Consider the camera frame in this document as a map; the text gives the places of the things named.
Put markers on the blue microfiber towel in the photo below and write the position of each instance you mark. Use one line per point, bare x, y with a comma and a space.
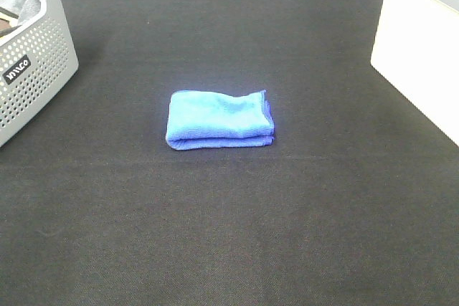
202, 119

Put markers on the grey perforated laundry basket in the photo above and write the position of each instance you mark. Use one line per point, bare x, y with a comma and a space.
37, 60

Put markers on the grey towel in basket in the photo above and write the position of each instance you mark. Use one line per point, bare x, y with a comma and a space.
17, 12

